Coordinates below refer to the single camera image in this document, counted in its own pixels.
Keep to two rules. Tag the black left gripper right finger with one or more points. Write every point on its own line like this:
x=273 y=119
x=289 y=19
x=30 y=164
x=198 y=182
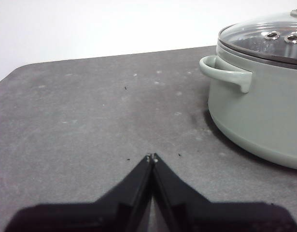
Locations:
x=211 y=215

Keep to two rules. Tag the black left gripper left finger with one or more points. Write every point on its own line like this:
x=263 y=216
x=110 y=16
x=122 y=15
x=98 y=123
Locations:
x=102 y=215

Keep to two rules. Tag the glass lid with green knob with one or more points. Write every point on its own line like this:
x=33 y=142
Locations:
x=247 y=33

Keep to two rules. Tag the pale green electric steamer pot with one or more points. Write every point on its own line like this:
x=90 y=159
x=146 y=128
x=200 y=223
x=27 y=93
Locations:
x=259 y=108

